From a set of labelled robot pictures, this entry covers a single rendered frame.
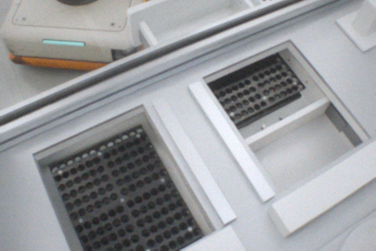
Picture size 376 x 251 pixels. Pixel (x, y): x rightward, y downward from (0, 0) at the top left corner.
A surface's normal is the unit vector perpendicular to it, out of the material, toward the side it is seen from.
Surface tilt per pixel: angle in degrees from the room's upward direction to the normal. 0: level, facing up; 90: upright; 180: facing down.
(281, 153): 0
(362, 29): 90
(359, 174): 0
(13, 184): 0
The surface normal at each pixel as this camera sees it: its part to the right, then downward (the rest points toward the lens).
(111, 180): 0.04, -0.50
